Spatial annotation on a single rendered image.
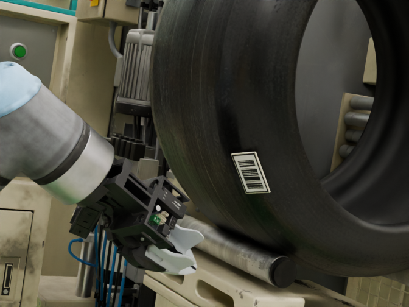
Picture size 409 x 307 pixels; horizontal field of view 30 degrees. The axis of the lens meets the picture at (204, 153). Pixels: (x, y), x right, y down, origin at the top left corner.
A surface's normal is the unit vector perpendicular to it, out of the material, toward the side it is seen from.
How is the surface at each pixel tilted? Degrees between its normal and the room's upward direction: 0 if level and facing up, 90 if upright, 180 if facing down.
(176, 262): 144
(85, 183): 107
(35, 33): 90
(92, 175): 96
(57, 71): 90
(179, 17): 81
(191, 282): 90
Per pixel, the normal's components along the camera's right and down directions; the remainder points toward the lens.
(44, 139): 0.46, 0.25
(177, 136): -0.85, 0.31
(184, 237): -0.26, 0.73
